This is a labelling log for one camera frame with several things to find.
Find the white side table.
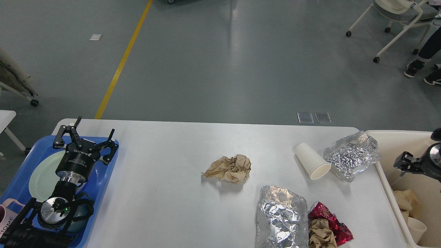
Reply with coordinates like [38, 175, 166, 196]
[0, 110, 27, 152]

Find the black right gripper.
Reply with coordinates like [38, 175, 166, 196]
[393, 128, 441, 179]

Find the brown paper bag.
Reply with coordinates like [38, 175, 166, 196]
[393, 189, 422, 224]

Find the teal home mug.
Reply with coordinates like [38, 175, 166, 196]
[68, 191, 95, 233]

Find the beige chair at left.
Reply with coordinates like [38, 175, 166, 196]
[0, 48, 39, 107]

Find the beige plastic bin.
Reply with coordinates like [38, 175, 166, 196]
[366, 130, 441, 248]

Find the white rolling chair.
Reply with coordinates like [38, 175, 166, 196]
[346, 0, 439, 63]

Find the person with black sneakers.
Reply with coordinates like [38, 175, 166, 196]
[404, 27, 441, 86]

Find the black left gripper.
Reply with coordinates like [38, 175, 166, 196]
[53, 117, 119, 182]

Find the silver foil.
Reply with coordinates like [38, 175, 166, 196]
[323, 131, 382, 183]

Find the pink home mug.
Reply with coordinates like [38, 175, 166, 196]
[0, 198, 25, 237]

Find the red foil wrapper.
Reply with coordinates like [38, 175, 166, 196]
[308, 201, 354, 248]

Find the crumpled brown paper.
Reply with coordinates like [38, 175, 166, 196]
[202, 154, 252, 184]

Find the crumpled brown paper ball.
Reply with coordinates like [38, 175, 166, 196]
[308, 219, 337, 248]

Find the silver foil bag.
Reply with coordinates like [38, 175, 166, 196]
[255, 185, 309, 248]

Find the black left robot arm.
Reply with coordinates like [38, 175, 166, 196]
[1, 117, 119, 248]

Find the white paper cup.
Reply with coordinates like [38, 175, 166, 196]
[295, 143, 331, 180]
[407, 217, 427, 244]

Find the mint green plate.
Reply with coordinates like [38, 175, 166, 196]
[28, 151, 86, 202]

